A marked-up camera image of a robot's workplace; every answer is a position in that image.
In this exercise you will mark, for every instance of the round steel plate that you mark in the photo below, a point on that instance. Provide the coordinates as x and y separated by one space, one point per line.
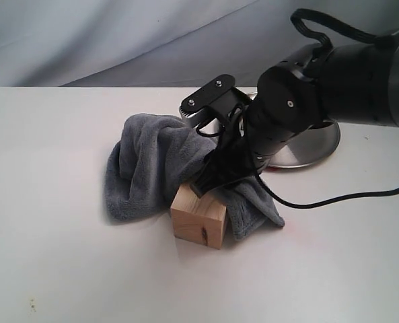
306 149

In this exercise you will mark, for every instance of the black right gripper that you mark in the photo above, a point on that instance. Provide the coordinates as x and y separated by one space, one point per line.
236 156

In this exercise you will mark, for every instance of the grey fleece cloth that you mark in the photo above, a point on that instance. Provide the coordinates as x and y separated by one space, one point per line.
155 155

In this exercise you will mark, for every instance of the pale wooden cube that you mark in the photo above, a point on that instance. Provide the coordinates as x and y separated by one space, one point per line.
199 220

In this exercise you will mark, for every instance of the wrist camera with black bracket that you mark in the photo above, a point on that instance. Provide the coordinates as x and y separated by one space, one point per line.
214 100

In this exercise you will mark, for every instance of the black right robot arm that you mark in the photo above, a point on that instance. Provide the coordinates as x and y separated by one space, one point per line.
355 84

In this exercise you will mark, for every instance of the white backdrop sheet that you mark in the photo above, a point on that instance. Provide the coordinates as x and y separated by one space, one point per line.
159 43

